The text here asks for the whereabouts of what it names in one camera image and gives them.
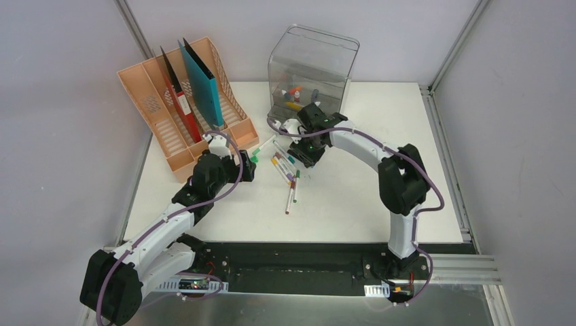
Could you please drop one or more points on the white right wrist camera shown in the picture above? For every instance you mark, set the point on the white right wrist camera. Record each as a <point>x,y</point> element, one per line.
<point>290,126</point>

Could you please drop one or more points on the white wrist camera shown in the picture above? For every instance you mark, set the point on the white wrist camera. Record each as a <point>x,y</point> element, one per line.
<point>218,145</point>
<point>290,126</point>

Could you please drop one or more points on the peach plastic file organizer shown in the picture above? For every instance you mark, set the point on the peach plastic file organizer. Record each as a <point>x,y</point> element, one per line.
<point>161,91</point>

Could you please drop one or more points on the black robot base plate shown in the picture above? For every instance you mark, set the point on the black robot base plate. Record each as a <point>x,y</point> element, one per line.
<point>338,269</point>

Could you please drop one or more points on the aluminium frame rail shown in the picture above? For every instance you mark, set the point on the aluminium frame rail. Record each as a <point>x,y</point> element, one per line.
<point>458,269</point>

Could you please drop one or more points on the teal folder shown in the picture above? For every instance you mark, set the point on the teal folder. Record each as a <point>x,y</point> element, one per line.
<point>204,86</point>

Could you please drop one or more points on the white marker purple cap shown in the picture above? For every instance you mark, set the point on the white marker purple cap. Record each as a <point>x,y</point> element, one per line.
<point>284,161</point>

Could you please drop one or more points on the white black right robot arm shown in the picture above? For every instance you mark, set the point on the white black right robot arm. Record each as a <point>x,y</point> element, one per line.
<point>401,183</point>

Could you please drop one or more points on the white marker brown cap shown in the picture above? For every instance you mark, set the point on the white marker brown cap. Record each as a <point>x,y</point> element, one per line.
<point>290,197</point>

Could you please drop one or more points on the white marker green cap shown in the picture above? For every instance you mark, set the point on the white marker green cap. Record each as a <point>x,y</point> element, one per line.
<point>296,181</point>

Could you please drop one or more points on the smoked clear drawer box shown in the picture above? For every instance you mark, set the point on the smoked clear drawer box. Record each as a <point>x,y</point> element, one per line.
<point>313,59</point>

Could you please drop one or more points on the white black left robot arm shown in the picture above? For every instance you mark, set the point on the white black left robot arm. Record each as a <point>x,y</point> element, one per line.
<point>116,282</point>

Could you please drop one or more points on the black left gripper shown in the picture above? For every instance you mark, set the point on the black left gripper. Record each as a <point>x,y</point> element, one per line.
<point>242,164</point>

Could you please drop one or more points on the red folder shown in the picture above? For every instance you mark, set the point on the red folder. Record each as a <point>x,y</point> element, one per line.
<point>180,101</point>

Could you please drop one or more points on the white marker yellow caps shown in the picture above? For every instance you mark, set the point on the white marker yellow caps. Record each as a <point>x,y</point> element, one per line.
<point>288,177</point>

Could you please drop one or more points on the red orange small bottle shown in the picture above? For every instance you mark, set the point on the red orange small bottle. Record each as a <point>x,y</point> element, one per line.
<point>294,90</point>

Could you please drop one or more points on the white marker green caps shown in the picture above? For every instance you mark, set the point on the white marker green caps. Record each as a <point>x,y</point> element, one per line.
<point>264,144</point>

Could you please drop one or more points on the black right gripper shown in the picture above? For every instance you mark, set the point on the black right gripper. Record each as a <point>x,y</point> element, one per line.
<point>309,159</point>

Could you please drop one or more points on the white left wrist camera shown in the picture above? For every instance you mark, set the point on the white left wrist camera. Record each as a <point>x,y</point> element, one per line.
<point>218,145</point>

